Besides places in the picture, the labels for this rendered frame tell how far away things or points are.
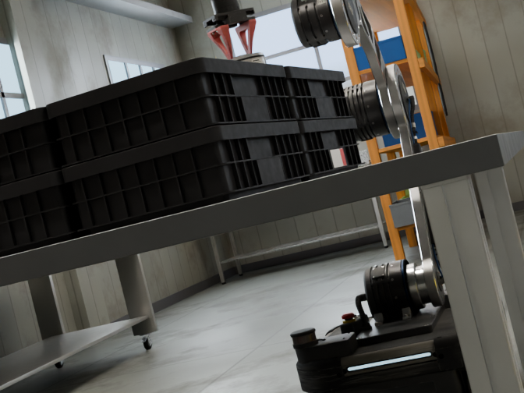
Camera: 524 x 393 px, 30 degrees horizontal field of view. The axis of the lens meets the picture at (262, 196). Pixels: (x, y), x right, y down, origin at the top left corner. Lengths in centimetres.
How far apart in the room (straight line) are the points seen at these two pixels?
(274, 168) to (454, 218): 52
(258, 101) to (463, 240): 59
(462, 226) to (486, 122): 818
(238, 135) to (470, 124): 790
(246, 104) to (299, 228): 810
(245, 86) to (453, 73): 781
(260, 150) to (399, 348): 98
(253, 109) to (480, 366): 65
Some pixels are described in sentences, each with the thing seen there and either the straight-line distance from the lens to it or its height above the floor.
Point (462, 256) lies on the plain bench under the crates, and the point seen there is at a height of 56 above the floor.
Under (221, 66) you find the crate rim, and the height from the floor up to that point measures 92.
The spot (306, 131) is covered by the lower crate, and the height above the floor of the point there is 80.
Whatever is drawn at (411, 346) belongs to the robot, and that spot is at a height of 24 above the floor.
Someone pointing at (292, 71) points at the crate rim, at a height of 92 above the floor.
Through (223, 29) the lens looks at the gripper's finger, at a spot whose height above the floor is 106.
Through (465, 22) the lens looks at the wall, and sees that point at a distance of 950.
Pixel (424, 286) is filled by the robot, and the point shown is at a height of 34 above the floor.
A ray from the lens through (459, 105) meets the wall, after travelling 946.
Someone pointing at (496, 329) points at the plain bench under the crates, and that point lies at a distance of 128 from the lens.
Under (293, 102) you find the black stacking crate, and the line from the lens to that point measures 192.
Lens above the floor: 69
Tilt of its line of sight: level
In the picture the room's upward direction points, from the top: 14 degrees counter-clockwise
